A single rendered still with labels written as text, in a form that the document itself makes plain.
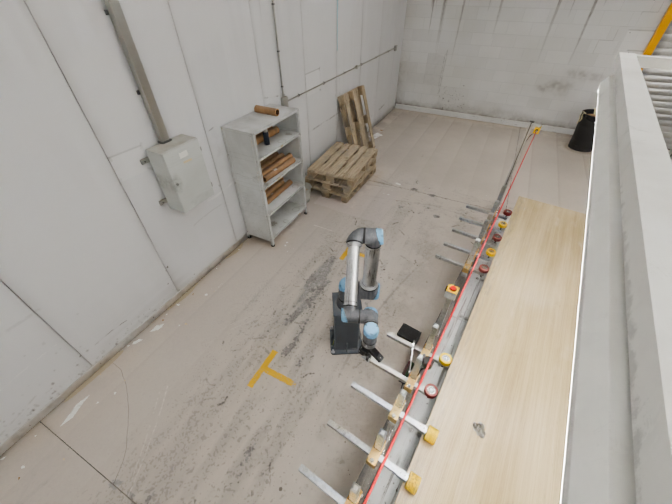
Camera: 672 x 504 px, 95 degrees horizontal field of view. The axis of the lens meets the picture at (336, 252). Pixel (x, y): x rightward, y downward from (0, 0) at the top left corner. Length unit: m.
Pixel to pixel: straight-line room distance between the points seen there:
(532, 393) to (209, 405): 2.46
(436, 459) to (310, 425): 1.25
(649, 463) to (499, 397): 1.81
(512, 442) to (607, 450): 1.67
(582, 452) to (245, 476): 2.59
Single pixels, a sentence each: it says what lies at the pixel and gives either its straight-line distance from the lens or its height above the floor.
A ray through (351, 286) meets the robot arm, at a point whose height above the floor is 1.26.
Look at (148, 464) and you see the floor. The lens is 3.19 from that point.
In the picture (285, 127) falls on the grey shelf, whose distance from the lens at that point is 4.38.
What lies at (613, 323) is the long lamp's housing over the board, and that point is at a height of 2.38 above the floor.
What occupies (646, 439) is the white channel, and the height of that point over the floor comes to 2.43.
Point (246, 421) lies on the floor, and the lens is 3.03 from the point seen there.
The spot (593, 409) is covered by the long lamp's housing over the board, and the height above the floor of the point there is 2.36.
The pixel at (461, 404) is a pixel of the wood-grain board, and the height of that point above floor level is 0.90.
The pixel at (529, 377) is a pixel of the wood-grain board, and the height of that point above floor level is 0.90.
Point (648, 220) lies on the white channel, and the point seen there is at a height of 2.46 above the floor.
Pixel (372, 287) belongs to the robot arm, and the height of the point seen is 0.89.
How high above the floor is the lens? 2.77
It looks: 42 degrees down
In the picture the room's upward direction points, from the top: straight up
